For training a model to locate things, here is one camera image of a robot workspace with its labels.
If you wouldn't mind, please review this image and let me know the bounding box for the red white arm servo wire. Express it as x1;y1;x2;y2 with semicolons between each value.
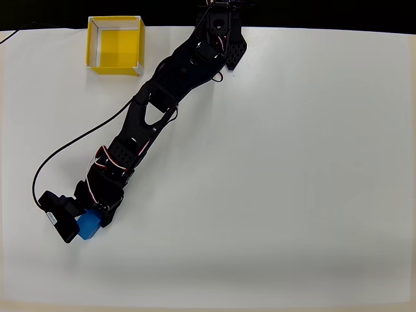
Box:
207;34;226;83

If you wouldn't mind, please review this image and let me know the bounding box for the black camera cable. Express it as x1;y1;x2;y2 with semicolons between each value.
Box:
31;99;136;209

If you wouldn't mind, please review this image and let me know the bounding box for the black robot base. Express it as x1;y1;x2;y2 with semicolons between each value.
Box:
194;0;249;72

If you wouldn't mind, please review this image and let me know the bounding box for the blue block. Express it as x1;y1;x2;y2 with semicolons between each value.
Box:
76;209;102;241

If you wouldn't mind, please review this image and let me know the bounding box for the red white gripper servo wire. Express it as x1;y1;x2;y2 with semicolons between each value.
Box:
84;145;131;209

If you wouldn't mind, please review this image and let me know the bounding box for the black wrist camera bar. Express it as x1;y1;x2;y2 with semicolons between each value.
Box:
37;190;88;244

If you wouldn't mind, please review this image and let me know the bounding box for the thin black background cable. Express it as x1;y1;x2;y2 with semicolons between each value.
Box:
0;21;71;46

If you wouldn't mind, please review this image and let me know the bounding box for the yellow open box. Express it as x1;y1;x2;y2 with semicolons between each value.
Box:
86;15;146;78

